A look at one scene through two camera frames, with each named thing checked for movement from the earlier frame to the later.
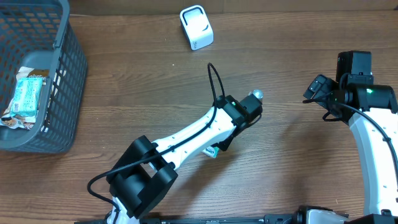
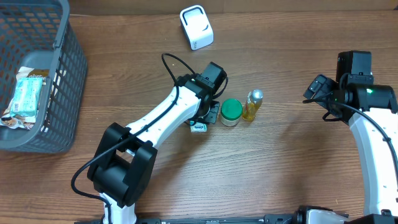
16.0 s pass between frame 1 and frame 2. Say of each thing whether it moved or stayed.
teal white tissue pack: moved
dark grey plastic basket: stayed
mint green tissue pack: stayed
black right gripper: stayed
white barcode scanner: stayed
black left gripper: moved
